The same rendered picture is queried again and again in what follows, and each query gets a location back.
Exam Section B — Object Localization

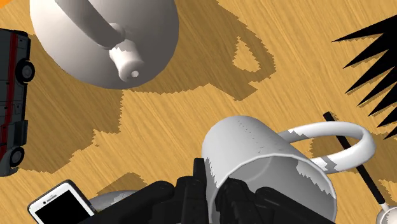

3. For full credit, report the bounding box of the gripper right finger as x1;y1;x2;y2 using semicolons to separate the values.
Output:
216;178;336;224

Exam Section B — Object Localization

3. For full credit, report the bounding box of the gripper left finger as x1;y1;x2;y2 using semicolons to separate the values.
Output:
79;157;211;224

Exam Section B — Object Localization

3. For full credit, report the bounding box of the white mug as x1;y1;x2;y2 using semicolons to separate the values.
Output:
201;115;377;224

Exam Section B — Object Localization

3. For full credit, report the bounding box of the grey rounded object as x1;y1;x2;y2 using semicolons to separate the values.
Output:
89;190;139;213

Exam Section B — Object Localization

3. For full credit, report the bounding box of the white smartphone black screen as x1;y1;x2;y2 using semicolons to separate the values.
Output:
27;179;97;224

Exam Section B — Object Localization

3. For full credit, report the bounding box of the grey toy van red stripe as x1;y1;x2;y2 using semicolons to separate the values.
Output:
0;28;36;177

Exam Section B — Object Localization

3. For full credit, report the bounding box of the white kettle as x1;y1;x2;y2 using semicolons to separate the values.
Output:
29;0;180;91

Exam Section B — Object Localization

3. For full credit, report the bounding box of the black spiky object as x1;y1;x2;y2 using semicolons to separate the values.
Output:
331;15;397;141

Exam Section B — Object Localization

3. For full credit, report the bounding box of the black-handled white spoon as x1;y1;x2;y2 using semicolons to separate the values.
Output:
323;111;397;224

